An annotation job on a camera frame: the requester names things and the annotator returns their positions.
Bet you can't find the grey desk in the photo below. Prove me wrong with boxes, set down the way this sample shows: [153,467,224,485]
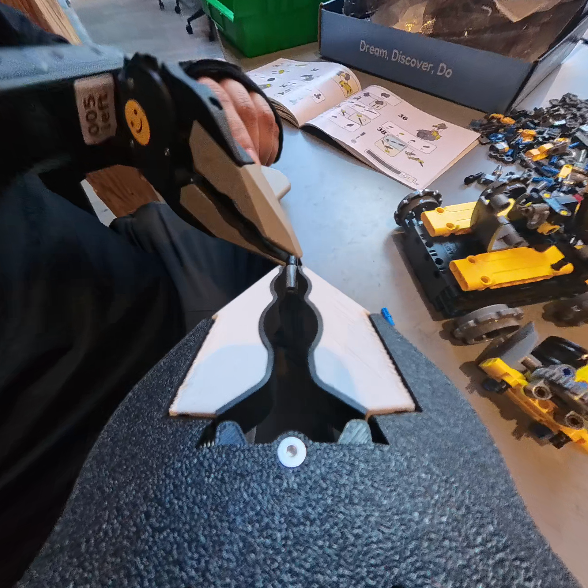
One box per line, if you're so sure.
[216,37,588,584]

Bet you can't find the pile of small dark connectors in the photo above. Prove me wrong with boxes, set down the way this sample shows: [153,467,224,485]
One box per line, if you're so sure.
[464,92,588,194]

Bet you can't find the crumpled plastic bag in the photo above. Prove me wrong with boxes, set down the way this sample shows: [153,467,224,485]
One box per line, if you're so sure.
[370,0,588,62]

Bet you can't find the yellow black brick vehicle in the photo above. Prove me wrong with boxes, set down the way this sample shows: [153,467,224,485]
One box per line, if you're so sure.
[394,181,588,345]

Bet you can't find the person's left hand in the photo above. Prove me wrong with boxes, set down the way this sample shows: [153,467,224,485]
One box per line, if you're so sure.
[198,76,282,167]

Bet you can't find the green storage bin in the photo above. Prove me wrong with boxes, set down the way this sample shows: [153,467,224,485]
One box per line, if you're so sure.
[202,0,322,58]

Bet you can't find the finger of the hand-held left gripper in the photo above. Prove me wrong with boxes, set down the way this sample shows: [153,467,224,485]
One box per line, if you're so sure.
[180,183,288,267]
[187,119,305,260]

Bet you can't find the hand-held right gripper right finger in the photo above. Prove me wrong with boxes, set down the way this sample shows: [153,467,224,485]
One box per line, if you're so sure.
[299,266,417,420]

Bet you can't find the yellow grey engine subassembly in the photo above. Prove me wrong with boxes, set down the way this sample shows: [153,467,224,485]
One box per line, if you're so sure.
[478,322,588,453]

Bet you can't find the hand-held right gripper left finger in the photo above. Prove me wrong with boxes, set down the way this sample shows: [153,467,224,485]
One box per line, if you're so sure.
[168,265,286,420]

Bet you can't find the black chair base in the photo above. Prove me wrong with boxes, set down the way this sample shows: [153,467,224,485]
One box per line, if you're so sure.
[156,0,217,36]

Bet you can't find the person's grey trouser leg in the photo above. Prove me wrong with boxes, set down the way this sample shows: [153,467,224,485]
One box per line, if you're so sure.
[110,202,285,322]

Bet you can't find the dark cardboard box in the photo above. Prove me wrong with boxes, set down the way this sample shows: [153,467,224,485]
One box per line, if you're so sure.
[318,0,588,115]

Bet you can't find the open instruction booklet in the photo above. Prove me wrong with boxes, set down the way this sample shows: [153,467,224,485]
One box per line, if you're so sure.
[246,57,481,190]

